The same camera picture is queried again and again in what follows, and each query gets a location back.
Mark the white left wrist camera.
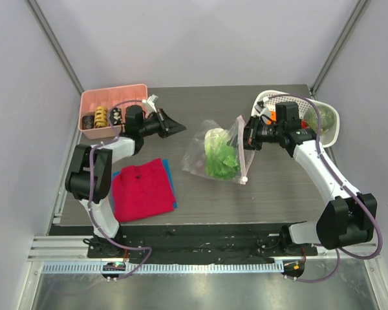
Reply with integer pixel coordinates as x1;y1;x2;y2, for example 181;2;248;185
142;94;158;113

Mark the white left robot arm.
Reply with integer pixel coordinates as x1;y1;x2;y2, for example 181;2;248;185
65;99;186;258

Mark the pink compartment tray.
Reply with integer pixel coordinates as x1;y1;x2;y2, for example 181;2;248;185
78;84;148;140

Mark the clear zip top bag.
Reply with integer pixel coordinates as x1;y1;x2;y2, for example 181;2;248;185
182;116;255;185

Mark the orange fake orange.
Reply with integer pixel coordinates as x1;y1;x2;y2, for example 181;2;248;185
267;111;276;124

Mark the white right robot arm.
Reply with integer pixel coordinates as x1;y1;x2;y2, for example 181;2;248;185
243;98;378;255

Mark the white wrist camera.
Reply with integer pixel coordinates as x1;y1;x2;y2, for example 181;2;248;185
253;101;271;118
142;94;158;113

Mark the black white patterned item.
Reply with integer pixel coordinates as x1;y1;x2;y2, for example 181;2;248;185
108;107;122;126

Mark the red folded cloth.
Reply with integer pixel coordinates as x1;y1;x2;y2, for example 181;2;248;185
112;158;176;223

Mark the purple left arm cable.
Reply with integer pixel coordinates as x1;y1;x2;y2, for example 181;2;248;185
87;99;153;280

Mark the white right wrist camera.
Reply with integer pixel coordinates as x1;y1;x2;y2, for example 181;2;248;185
253;101;271;118

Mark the yellow spiral item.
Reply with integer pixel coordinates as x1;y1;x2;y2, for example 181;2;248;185
94;106;108;129

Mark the blue folded cloth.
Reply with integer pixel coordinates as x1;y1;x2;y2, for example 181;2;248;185
109;159;175;211

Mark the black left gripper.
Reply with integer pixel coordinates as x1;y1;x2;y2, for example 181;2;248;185
138;109;185;140

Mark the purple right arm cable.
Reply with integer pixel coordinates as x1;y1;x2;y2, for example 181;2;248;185
257;93;384;282

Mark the dark brown round item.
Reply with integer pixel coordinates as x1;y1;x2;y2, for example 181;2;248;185
81;115;94;130

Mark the white perforated plastic basket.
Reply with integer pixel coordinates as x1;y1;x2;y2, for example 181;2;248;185
251;90;340;148

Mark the green fake lettuce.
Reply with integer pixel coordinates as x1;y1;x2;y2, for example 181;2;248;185
204;128;240;180

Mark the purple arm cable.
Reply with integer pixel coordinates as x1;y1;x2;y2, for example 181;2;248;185
257;93;384;282
87;99;153;280

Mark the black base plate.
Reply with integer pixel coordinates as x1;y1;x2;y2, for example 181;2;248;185
83;223;317;258

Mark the green netted fake melon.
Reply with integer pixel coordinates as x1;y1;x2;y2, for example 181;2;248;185
303;105;336;135

